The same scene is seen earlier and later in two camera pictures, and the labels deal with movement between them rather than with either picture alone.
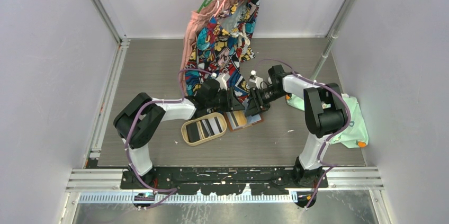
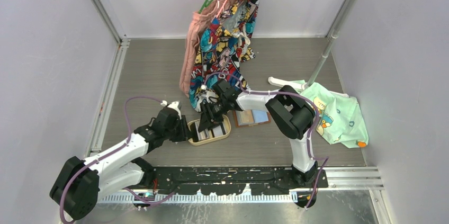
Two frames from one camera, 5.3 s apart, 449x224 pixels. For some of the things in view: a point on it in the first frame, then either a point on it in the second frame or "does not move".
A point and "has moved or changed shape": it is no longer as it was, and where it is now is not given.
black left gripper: (228, 95) to (183, 134)
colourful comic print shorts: (223, 42) does not move
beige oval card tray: (199, 129) has moved or changed shape
